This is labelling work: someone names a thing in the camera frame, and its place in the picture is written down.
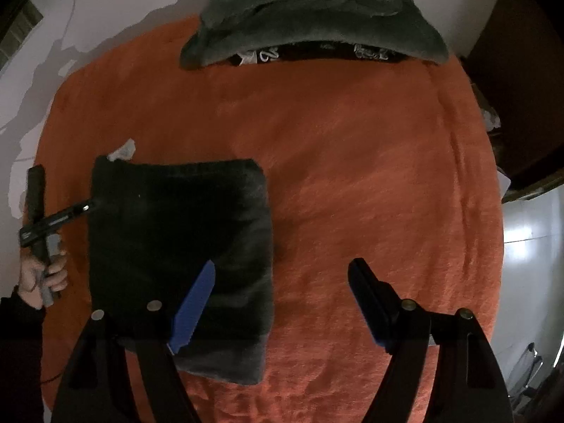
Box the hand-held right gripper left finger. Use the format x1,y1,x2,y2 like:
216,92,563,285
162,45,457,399
50,261,216,423

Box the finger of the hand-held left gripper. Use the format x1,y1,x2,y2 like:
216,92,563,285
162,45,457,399
65,200,98,223

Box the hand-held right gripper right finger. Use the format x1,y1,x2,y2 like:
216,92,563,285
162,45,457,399
347,257,514,423

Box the black pants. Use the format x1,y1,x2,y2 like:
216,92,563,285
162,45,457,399
88,138,276,387

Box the person's left forearm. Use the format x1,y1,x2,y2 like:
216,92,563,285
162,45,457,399
0,286,47,423

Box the folded dark green clothes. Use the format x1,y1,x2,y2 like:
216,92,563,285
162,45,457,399
180,0,451,70

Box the person's left hand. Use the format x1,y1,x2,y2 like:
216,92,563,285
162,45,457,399
18,249,69,308

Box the orange fleece blanket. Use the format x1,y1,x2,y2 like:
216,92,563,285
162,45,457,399
33,13,505,423

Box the white crumpled cloth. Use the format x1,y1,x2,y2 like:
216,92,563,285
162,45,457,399
479,99,502,132

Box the brown wooden wardrobe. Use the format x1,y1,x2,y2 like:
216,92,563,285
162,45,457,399
462,0,564,204

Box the black printed garment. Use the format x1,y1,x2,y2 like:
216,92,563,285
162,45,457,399
227,42,403,67

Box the metal frame chair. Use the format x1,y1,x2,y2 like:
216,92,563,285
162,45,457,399
502,339,564,411

